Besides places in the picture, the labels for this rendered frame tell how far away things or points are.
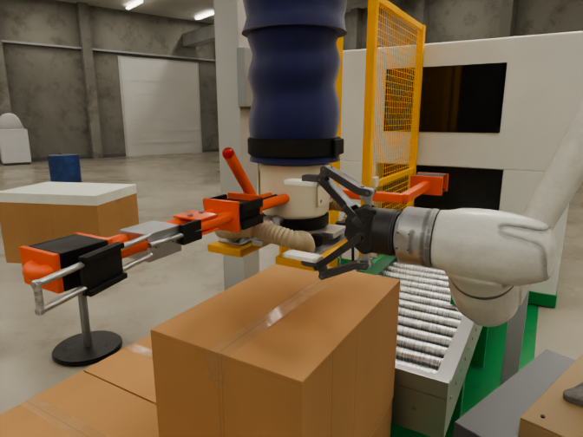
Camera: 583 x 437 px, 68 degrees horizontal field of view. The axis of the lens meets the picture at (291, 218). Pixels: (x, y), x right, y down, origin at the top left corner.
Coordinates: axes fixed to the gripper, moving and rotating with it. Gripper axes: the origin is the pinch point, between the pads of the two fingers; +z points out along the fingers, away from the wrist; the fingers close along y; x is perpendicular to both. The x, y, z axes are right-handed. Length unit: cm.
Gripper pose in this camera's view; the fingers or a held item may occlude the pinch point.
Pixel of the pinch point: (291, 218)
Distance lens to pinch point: 79.7
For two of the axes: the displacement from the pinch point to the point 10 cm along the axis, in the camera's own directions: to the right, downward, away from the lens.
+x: 5.2, -1.9, 8.3
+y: 0.0, 9.7, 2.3
